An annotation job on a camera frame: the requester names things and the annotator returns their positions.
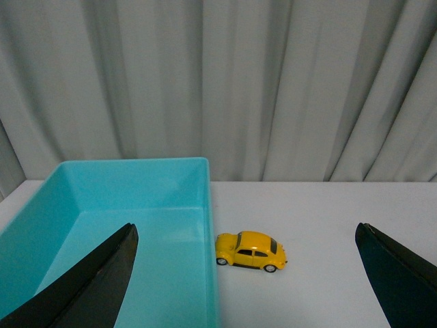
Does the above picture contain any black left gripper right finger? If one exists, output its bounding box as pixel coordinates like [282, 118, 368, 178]
[355, 223, 436, 327]

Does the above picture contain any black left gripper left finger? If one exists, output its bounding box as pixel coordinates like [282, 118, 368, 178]
[1, 223, 139, 327]

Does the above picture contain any yellow beetle toy car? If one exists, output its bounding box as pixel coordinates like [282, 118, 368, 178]
[215, 231, 287, 273]

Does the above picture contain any turquoise plastic storage bin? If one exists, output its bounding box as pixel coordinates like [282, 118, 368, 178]
[1, 158, 221, 327]

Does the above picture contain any grey pleated curtain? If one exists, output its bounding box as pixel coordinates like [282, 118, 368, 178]
[1, 1, 436, 197]

